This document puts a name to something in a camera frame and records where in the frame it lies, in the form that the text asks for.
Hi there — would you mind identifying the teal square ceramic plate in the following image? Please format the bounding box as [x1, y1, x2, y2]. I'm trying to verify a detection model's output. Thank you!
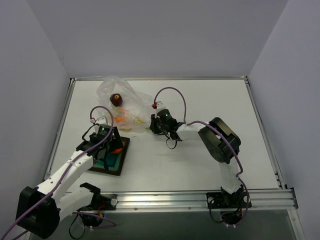
[89, 137, 130, 176]

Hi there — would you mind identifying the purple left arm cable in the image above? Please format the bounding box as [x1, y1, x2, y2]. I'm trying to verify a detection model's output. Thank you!
[0, 105, 117, 240]

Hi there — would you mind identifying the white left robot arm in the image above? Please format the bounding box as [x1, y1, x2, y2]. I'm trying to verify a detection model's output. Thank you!
[16, 124, 123, 239]

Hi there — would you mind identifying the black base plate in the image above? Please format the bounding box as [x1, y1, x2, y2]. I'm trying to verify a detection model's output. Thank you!
[206, 190, 247, 209]
[94, 194, 118, 211]

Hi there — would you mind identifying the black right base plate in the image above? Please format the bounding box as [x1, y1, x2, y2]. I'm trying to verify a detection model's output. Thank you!
[206, 190, 247, 209]

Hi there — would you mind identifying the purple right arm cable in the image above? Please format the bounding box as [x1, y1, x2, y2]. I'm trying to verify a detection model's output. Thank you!
[152, 86, 251, 223]

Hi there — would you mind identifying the orange fake fruit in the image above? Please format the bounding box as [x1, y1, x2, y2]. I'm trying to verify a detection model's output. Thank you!
[110, 136, 124, 154]
[113, 107, 129, 125]

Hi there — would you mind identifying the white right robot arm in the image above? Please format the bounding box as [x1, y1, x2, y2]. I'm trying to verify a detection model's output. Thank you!
[150, 108, 243, 207]

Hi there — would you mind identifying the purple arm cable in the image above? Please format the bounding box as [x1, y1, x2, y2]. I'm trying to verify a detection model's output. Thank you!
[0, 105, 117, 240]
[152, 86, 251, 223]

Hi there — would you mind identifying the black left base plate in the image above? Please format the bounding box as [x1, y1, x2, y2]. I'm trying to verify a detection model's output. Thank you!
[94, 194, 118, 211]

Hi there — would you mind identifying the aluminium front rail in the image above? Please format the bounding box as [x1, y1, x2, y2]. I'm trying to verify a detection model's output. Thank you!
[101, 189, 298, 213]

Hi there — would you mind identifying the dark red fake apple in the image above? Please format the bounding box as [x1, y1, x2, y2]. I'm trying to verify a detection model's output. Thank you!
[109, 93, 123, 107]

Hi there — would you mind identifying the printed clear plastic bag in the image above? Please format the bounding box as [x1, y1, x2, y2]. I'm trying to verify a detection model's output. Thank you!
[96, 76, 154, 133]

